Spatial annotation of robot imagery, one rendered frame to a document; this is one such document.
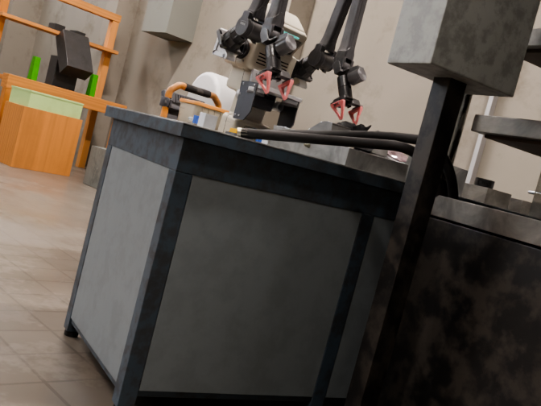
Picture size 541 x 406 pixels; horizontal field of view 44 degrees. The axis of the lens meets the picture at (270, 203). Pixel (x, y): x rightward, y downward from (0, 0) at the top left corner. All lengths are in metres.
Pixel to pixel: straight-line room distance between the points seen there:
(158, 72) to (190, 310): 6.98
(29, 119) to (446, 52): 5.99
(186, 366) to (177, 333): 0.10
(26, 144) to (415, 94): 3.94
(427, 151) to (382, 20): 4.60
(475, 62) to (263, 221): 0.71
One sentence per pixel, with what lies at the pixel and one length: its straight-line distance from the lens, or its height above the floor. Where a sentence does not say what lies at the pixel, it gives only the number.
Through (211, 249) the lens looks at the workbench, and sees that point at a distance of 1.83.
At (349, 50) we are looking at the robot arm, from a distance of 2.90.
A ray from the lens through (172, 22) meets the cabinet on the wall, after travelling 8.11.
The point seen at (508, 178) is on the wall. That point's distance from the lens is 5.22.
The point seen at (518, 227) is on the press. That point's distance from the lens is 1.73.
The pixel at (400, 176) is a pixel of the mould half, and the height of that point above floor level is 0.82.
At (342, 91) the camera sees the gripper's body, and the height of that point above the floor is 1.11.
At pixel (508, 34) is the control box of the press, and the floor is 1.21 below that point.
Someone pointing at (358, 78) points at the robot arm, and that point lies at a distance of 2.81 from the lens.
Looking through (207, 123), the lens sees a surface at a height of 0.82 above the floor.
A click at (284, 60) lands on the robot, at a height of 1.18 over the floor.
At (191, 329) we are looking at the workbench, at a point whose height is 0.25.
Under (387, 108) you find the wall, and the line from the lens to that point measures 5.93.
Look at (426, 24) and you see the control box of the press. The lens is 1.67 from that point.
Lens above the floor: 0.77
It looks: 4 degrees down
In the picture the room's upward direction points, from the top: 15 degrees clockwise
